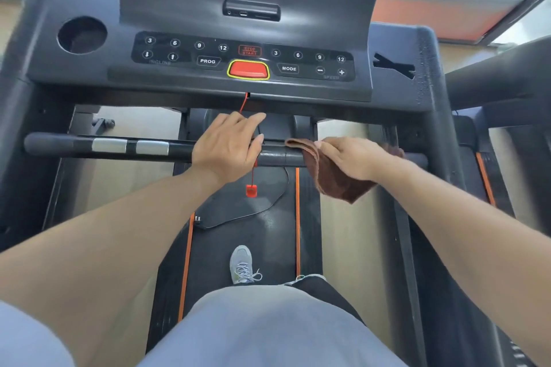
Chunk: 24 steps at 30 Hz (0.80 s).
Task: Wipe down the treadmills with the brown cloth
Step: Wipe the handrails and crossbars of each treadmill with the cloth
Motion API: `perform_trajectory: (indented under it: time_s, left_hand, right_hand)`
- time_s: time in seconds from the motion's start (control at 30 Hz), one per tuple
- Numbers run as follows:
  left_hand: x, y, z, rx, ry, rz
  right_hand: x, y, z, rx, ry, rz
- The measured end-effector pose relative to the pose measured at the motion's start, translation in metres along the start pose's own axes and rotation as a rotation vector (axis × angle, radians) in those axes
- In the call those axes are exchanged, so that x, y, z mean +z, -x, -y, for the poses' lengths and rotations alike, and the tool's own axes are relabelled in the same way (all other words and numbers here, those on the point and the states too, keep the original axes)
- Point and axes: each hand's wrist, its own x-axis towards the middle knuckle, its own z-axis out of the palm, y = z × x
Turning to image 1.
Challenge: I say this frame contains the person's right grey shoe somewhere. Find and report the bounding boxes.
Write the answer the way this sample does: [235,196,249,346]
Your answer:
[284,274,327,287]

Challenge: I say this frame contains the person's right hand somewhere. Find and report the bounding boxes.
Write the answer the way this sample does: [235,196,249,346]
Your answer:
[313,136,401,182]

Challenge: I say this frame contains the black cord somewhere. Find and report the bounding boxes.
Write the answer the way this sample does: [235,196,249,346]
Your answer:
[194,166,290,231]

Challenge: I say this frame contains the black window frame post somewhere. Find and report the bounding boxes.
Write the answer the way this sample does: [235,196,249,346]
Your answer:
[480,0,551,46]

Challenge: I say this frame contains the person's left hand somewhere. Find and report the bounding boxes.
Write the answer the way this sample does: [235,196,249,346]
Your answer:
[191,112,267,187]

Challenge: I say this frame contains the person's grey shirt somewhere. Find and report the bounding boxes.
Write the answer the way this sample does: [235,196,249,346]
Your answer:
[0,284,410,367]

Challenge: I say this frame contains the person's left grey shoe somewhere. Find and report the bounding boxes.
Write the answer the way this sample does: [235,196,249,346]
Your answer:
[229,245,263,286]

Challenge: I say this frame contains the person's grey shoe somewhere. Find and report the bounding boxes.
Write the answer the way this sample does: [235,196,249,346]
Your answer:
[284,274,327,287]
[229,245,263,286]

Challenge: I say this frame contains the person's left forearm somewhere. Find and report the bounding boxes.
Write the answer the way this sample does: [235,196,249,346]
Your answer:
[0,164,224,367]

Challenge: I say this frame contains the person's right forearm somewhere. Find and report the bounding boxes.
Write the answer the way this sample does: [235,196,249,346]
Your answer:
[378,158,551,367]

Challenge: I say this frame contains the brown microfibre cloth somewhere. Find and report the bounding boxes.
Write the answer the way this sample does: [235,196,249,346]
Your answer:
[285,138,405,205]

